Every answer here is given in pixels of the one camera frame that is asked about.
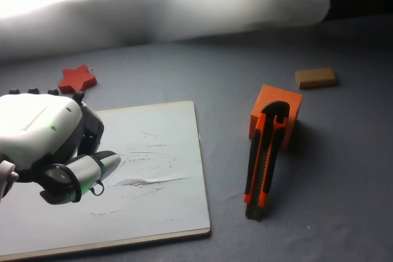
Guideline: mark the orange black utility knife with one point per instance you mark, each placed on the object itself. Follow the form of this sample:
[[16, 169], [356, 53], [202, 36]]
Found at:
[[267, 151]]

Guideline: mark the orange block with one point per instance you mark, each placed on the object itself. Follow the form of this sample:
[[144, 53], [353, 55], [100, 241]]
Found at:
[[276, 94]]

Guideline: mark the white cutting board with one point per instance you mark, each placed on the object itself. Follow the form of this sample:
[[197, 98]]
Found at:
[[153, 197]]

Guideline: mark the white fabric backdrop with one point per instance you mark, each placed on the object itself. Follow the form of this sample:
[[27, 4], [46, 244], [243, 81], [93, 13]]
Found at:
[[184, 13]]

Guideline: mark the tan wooden block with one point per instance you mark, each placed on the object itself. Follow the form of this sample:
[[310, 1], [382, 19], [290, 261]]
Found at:
[[314, 77]]

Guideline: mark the red star block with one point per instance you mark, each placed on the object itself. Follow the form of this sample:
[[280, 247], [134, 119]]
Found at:
[[76, 79]]

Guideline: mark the grey table cloth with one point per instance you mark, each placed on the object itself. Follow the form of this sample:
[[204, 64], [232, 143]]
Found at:
[[337, 182]]

